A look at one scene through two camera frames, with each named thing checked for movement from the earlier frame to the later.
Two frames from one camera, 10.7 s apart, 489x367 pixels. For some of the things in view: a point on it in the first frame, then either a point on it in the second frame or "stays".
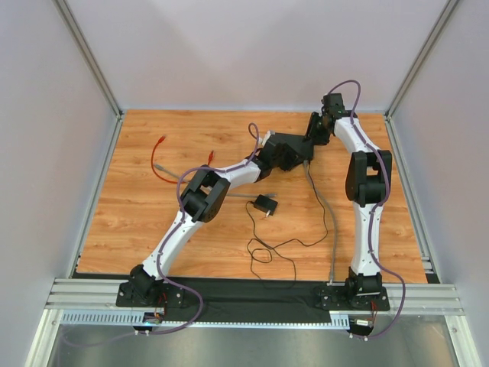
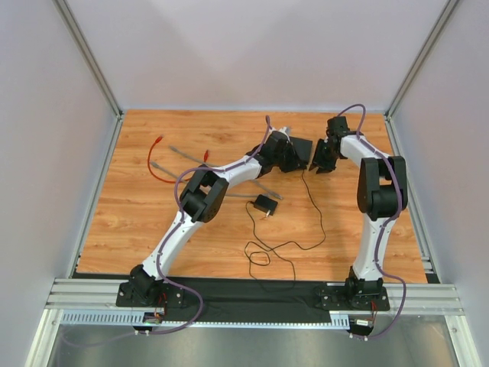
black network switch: x=302 y=147 stays
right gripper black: x=315 y=127 to x=325 y=154
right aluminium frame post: x=415 y=69 stays
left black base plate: x=173 y=296 stays
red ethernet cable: x=210 y=158 to x=205 y=160
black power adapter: x=266 y=205 stays
